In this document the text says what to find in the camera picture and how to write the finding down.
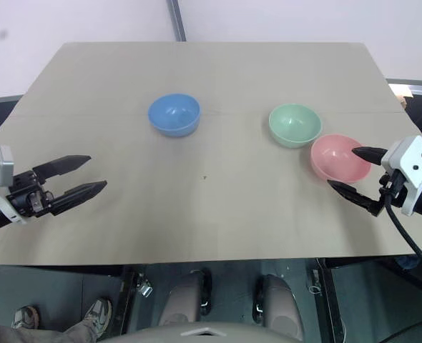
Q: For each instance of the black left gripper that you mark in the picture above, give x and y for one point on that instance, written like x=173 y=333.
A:
x=25 y=198

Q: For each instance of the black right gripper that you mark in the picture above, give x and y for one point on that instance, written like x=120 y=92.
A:
x=393 y=191

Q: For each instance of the red bowl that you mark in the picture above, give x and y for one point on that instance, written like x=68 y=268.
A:
x=339 y=162

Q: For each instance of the green bowl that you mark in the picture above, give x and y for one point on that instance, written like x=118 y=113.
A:
x=294 y=125

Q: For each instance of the blue bowl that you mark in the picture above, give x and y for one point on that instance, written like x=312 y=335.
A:
x=174 y=115

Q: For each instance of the grey sneaker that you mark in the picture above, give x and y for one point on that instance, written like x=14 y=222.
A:
x=98 y=314
x=26 y=316

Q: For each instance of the grey right robot leg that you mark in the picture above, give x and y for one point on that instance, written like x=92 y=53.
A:
x=279 y=303

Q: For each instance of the grey robot leg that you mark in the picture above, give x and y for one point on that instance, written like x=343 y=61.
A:
x=279 y=303
x=180 y=300

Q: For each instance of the grey left robot leg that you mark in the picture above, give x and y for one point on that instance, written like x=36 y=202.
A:
x=180 y=300

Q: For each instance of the grey robot torso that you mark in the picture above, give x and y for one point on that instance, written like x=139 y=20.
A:
x=204 y=334

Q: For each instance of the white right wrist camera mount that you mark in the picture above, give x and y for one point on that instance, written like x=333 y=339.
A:
x=413 y=164

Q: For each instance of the silver metal bracket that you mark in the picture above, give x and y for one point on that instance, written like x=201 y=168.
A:
x=315 y=282
x=144 y=286

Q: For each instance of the grey wall post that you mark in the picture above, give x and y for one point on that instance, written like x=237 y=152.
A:
x=177 y=19

